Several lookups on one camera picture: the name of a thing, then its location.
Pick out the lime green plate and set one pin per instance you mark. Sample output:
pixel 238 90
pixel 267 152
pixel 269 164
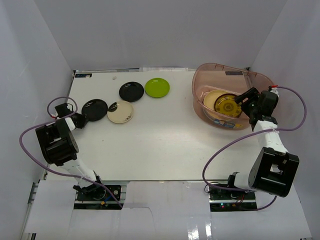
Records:
pixel 157 87

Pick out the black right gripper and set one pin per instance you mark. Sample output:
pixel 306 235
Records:
pixel 251 94

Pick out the pale orange plate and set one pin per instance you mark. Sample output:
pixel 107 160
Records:
pixel 211 97

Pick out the light blue plate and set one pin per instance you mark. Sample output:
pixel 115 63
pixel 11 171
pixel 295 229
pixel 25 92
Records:
pixel 215 117

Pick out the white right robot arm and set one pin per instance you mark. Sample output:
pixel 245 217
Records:
pixel 274 169

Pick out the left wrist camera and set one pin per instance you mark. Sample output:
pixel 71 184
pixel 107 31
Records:
pixel 62 110

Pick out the cream plate with black patch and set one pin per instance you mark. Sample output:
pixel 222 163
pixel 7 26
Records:
pixel 120 112

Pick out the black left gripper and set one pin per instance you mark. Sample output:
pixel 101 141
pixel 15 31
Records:
pixel 81 120

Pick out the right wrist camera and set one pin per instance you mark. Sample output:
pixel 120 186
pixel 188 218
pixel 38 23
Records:
pixel 274 90

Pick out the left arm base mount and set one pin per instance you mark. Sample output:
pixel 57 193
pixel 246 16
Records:
pixel 105 195

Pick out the translucent pink plastic bin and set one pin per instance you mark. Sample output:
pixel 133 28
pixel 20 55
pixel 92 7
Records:
pixel 214 76

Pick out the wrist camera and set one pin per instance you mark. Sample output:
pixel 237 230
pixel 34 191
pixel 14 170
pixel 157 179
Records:
pixel 274 90
pixel 62 110

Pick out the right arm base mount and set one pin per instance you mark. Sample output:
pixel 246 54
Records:
pixel 221 200

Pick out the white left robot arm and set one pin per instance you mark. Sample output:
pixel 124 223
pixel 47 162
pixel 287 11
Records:
pixel 59 148

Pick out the yellow patterned brown-rimmed plate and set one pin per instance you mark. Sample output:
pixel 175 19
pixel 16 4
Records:
pixel 225 104

